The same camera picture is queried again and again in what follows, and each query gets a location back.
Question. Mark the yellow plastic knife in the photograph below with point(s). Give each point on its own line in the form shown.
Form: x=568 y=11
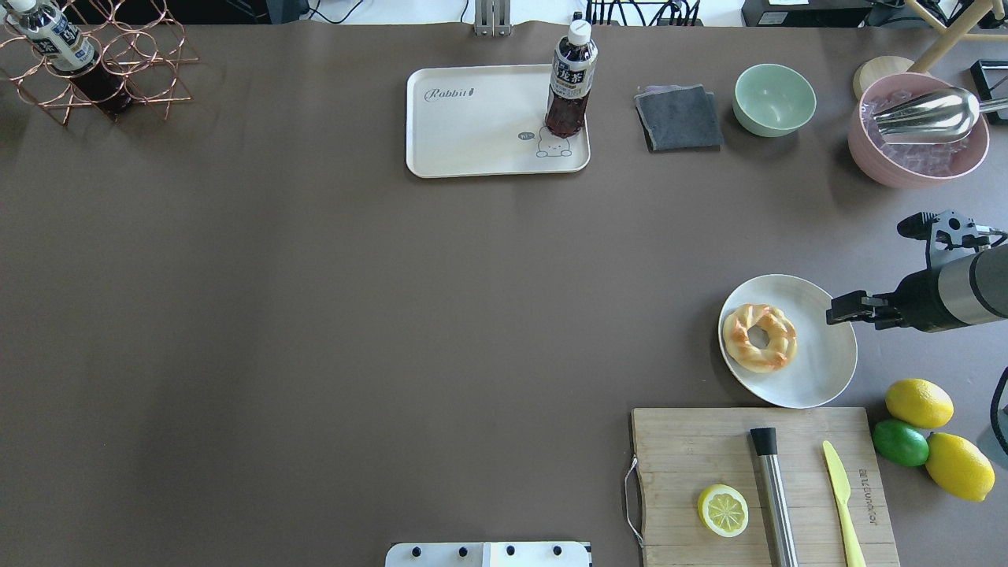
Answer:
x=842 y=492

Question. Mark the pink bowl with ice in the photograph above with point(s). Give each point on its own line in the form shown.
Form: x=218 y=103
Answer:
x=909 y=166

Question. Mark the round wooden stand base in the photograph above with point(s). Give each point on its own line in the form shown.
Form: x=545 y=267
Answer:
x=877 y=68

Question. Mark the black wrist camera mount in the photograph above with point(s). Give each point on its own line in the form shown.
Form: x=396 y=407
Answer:
x=949 y=236

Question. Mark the green bowl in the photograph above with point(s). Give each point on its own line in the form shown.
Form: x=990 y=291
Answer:
x=772 y=100

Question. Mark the green lime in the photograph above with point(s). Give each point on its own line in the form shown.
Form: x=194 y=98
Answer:
x=900 y=443

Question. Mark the yellow lemon lower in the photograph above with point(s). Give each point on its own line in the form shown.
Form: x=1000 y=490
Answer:
x=959 y=467

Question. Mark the dark tea bottle on tray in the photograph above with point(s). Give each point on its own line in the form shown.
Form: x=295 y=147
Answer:
x=572 y=73

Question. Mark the metal ice scoop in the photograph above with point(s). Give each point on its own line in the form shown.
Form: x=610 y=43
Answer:
x=945 y=115

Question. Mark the cream rabbit tray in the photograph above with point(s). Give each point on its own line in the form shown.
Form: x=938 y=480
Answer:
x=485 y=121

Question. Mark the wooden cutting board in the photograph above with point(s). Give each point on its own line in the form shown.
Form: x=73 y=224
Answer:
x=681 y=451

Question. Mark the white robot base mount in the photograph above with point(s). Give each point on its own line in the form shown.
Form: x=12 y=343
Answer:
x=515 y=553

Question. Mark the copper wire bottle rack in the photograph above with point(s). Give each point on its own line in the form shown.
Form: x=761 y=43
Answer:
x=139 y=40

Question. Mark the steel muddler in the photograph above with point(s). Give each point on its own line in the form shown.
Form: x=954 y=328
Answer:
x=782 y=540

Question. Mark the grey folded cloth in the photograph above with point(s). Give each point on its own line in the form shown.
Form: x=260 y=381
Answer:
x=677 y=117

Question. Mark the yellow lemon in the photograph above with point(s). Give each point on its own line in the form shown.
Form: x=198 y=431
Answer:
x=959 y=467
x=920 y=403

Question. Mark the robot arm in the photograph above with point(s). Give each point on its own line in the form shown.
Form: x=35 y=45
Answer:
x=965 y=292

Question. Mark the white plate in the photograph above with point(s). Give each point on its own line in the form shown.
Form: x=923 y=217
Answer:
x=826 y=354

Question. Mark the half lemon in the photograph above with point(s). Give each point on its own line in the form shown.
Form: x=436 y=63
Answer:
x=723 y=510

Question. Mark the braided donut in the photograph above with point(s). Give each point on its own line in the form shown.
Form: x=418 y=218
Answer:
x=760 y=337

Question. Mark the tea bottle in rack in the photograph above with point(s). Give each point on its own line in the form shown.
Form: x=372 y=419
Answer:
x=71 y=54

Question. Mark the yellow lemon upper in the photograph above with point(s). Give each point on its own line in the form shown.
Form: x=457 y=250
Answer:
x=920 y=403

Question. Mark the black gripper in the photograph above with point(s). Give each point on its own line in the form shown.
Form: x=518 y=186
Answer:
x=920 y=301

